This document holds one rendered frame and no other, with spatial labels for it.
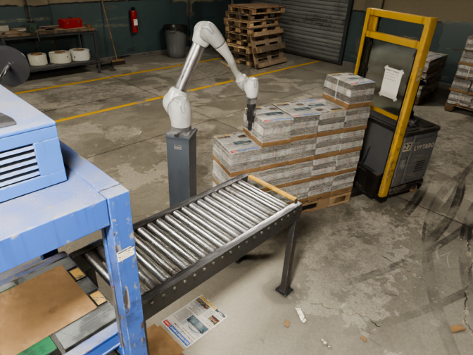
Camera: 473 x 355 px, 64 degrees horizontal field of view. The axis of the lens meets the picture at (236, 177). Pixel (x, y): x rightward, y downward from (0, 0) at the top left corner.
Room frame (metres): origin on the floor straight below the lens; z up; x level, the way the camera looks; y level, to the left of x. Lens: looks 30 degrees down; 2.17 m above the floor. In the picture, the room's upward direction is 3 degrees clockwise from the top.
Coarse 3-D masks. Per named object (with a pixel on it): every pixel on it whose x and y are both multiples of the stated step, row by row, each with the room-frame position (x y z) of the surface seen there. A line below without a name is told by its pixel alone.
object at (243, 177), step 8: (240, 176) 2.43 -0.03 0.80; (224, 184) 2.30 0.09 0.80; (208, 192) 2.18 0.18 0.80; (216, 192) 2.21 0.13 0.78; (184, 200) 2.07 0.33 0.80; (192, 200) 2.07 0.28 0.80; (168, 208) 1.96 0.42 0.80; (176, 208) 1.97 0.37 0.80; (152, 216) 1.87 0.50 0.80; (160, 216) 1.88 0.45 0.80; (136, 224) 1.79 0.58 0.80; (144, 224) 1.79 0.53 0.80; (136, 232) 1.74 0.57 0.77; (144, 240) 1.78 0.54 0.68; (88, 248) 1.55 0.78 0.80; (72, 256) 1.48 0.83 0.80; (80, 256) 1.50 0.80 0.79; (96, 256) 1.56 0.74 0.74; (80, 264) 1.49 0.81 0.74; (88, 264) 1.52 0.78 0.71
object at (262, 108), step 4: (256, 108) 3.19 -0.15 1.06; (260, 108) 3.20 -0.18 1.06; (264, 108) 3.20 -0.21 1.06; (268, 108) 3.21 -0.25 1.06; (272, 108) 3.22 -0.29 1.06; (276, 108) 3.23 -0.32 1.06; (244, 112) 3.21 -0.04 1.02; (256, 112) 3.11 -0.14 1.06; (260, 112) 3.11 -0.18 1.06; (244, 116) 3.20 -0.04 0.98; (244, 120) 3.18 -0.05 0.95; (244, 124) 3.18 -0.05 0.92
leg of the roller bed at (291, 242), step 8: (296, 224) 2.08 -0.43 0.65; (288, 232) 2.10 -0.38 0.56; (296, 232) 2.09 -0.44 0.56; (288, 240) 2.09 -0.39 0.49; (288, 248) 2.08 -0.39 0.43; (288, 256) 2.08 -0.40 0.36; (288, 264) 2.07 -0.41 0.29; (288, 272) 2.07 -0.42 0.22; (288, 280) 2.08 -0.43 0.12; (280, 288) 2.10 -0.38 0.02; (288, 288) 2.09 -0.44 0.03
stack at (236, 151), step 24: (216, 144) 3.01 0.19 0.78; (240, 144) 2.93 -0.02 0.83; (288, 144) 3.01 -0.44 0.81; (312, 144) 3.14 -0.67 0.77; (336, 144) 3.28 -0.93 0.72; (216, 168) 3.01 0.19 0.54; (240, 168) 2.79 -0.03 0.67; (288, 168) 3.03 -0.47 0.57; (312, 168) 3.15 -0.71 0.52; (288, 192) 3.04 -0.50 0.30; (312, 192) 3.18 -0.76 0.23
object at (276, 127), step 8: (256, 120) 2.99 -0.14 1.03; (264, 120) 2.91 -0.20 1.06; (272, 120) 2.92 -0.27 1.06; (280, 120) 2.94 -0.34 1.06; (288, 120) 2.97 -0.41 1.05; (256, 128) 2.98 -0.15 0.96; (264, 128) 2.87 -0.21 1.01; (272, 128) 2.91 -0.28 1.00; (280, 128) 2.95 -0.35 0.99; (288, 128) 2.98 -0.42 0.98; (256, 136) 2.96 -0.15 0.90; (264, 136) 2.88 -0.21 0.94; (272, 136) 2.92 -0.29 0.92; (280, 136) 2.95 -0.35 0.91; (288, 136) 2.99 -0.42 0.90
